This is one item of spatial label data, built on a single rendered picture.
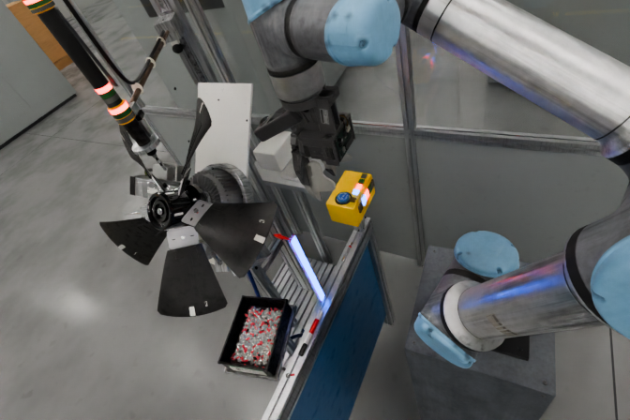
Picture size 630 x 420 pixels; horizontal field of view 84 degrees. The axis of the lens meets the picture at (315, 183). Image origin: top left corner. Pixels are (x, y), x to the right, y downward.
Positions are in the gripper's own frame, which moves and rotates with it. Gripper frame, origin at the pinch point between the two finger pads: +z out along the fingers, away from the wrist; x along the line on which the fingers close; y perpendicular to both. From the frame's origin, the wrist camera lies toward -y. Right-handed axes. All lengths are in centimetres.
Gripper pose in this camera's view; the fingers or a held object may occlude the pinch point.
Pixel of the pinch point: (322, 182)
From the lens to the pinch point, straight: 66.6
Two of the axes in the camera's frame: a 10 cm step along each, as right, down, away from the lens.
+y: 8.6, 1.5, -4.8
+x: 4.4, -7.0, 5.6
